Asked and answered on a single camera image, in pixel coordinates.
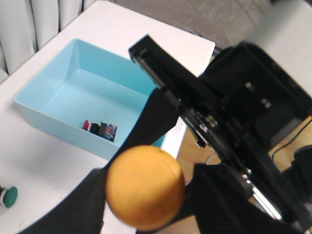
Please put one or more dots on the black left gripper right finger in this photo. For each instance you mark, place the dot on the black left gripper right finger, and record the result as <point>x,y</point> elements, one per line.
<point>221,209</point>

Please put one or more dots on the grey curtain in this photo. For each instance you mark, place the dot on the grey curtain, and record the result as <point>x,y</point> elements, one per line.
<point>27,25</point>

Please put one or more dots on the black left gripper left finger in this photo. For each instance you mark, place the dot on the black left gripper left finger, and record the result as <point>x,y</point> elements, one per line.
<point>81,212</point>

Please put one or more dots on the right green push button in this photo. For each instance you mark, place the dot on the right green push button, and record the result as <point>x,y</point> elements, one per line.
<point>8,196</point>

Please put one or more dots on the light blue plastic box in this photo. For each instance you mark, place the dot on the light blue plastic box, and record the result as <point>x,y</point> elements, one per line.
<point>84,82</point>

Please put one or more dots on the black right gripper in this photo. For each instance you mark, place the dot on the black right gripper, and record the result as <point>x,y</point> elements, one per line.
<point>242,105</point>

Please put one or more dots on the yellow button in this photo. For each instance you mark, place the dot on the yellow button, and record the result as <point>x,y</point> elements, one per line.
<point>145,187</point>

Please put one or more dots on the red button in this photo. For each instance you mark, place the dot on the red button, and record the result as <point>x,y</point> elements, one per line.
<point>103,130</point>

